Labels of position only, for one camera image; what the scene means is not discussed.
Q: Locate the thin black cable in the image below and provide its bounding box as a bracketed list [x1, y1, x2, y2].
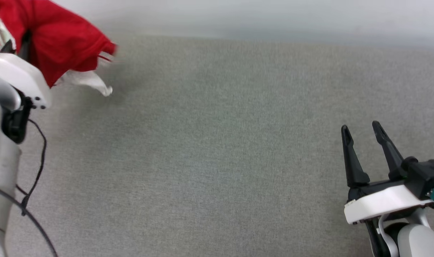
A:
[0, 183, 58, 257]
[16, 119, 47, 217]

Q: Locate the red white sports jersey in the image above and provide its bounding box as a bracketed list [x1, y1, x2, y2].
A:
[0, 0, 117, 97]

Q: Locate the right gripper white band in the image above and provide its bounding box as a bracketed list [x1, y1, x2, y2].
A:
[341, 121, 434, 225]

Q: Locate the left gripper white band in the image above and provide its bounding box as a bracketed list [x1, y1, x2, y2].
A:
[0, 54, 52, 109]

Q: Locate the grey fabric sofa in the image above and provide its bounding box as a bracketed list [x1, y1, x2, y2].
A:
[3, 34, 434, 257]

